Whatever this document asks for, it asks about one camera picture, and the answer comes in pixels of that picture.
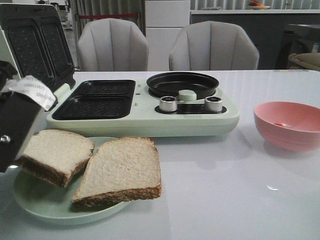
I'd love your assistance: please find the right silver control knob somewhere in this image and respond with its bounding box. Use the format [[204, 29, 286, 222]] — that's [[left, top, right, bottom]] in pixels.
[[204, 96, 223, 113]]

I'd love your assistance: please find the white refrigerator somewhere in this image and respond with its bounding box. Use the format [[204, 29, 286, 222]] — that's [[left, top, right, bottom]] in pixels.
[[144, 0, 191, 71]]

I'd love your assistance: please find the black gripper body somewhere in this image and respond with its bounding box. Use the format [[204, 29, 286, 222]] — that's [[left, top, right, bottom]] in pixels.
[[0, 60, 18, 93]]

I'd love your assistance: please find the red barrier belt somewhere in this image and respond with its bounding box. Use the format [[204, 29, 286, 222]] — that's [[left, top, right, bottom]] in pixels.
[[77, 12, 140, 20]]

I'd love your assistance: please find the right grey chair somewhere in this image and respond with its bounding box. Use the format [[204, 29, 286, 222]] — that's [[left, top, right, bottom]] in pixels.
[[168, 21, 260, 71]]

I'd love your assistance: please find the light green plate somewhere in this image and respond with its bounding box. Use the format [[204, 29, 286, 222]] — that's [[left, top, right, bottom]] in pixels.
[[12, 136, 131, 226]]

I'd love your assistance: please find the bread slice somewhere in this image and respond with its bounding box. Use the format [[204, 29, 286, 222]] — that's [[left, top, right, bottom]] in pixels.
[[14, 129, 95, 188], [71, 136, 162, 208]]

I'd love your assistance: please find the silver control knob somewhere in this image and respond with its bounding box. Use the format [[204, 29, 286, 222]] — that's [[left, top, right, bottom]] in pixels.
[[204, 96, 223, 113], [159, 96, 178, 113]]

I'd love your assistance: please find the green breakfast maker lid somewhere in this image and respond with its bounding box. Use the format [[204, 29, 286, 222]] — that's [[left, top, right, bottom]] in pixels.
[[0, 3, 75, 95]]

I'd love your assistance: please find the grey counter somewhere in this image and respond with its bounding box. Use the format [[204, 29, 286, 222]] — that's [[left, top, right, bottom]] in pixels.
[[190, 9, 320, 70]]

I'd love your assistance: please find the dark washing machine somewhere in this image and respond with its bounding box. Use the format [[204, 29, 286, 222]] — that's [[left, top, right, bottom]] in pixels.
[[275, 24, 320, 69]]

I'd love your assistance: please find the beige cushion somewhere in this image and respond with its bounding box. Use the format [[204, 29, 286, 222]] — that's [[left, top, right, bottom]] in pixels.
[[288, 52, 320, 71]]

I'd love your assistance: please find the green breakfast maker base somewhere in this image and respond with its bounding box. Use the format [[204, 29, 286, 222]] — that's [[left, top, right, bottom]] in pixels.
[[46, 79, 240, 138]]

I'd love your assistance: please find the pink bowl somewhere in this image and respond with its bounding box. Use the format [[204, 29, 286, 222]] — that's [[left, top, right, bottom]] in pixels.
[[253, 101, 320, 152]]

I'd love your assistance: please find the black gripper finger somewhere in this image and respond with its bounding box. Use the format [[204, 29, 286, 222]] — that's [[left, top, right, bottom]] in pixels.
[[0, 76, 56, 173]]

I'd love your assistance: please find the left silver control knob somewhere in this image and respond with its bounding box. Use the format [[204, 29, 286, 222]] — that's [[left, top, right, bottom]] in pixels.
[[159, 96, 178, 113]]

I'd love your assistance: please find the fruit plate on counter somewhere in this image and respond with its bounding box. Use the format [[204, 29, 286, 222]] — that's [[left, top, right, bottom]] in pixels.
[[247, 0, 271, 10]]

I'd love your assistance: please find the cooked shrimp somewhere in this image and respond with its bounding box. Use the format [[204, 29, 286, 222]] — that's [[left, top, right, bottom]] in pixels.
[[273, 122, 288, 127]]

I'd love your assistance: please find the left grey chair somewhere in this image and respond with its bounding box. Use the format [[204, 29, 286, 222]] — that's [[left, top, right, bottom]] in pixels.
[[77, 18, 149, 72]]

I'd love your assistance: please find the grey chair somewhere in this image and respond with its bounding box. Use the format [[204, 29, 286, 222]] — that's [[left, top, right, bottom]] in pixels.
[[77, 18, 149, 72], [168, 21, 260, 71]]

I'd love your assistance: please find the black round frying pan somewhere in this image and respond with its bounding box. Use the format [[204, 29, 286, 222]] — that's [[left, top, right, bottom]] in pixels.
[[146, 71, 220, 100]]

